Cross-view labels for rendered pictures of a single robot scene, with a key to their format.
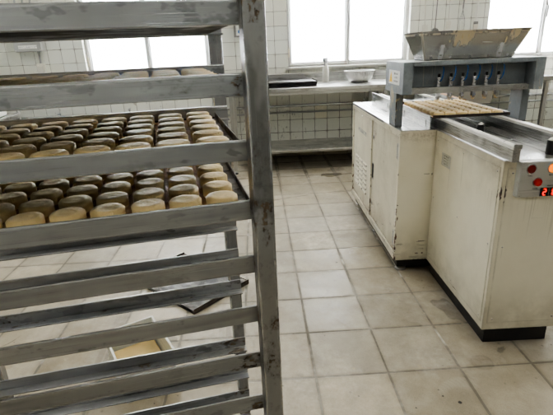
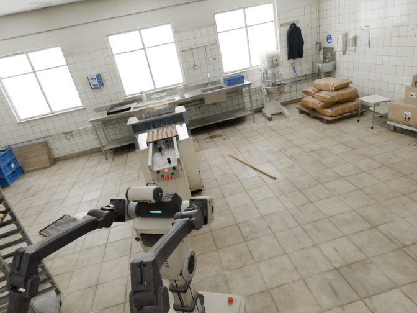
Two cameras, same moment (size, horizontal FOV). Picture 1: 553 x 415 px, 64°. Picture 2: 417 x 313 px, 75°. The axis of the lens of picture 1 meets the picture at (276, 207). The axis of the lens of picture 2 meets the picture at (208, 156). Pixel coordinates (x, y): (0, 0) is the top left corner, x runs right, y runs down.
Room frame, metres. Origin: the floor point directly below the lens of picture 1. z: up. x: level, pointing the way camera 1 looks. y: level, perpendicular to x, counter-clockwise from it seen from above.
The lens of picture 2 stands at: (-0.91, -1.29, 1.94)
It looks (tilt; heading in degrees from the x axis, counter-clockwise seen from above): 24 degrees down; 356
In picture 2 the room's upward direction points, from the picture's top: 12 degrees counter-clockwise
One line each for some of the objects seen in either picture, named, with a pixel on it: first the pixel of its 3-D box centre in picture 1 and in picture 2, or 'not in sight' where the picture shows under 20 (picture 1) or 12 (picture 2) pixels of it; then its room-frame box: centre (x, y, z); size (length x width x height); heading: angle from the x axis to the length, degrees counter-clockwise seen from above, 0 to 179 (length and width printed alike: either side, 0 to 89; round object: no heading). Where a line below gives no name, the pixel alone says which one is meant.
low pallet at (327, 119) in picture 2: not in sight; (328, 110); (4.20, -4.33, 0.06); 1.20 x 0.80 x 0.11; 4
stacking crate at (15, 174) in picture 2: not in sight; (5, 177); (4.73, 2.52, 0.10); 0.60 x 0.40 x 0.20; 0
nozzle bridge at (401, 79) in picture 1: (458, 91); (160, 127); (2.47, -1.02, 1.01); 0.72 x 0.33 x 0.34; 91
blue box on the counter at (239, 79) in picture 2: not in sight; (234, 80); (5.05, -2.64, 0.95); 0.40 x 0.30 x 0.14; 95
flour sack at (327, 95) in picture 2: not in sight; (336, 93); (3.92, -4.33, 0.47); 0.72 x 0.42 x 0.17; 97
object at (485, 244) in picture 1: (490, 221); (172, 183); (1.96, -1.03, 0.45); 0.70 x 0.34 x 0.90; 1
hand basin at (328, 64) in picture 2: not in sight; (324, 61); (5.01, -4.73, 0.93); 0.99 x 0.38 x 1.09; 2
